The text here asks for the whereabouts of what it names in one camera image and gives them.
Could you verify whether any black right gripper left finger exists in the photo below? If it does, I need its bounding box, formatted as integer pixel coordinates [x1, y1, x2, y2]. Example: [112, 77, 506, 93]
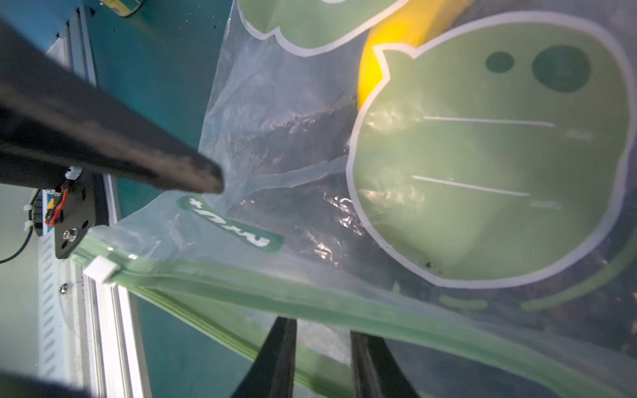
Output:
[232, 317, 297, 398]

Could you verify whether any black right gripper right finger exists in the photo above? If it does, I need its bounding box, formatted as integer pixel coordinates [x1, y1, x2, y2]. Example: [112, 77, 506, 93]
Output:
[350, 332, 418, 398]

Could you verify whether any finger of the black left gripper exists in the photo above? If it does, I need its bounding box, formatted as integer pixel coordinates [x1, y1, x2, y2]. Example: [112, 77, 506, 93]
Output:
[1, 23, 224, 193]

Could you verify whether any white slider green bag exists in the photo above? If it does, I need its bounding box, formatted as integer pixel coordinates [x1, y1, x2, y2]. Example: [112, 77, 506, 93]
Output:
[82, 255, 120, 285]

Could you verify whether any green printed zip-top bag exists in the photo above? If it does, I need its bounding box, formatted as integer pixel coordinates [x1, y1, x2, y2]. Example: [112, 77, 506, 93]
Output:
[72, 1, 636, 397]

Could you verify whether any yellow banana bunch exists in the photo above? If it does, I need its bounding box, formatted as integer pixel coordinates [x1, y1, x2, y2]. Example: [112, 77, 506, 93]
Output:
[357, 0, 476, 110]

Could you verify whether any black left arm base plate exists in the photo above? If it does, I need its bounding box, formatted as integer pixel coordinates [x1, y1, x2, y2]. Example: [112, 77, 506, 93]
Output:
[53, 172, 109, 260]

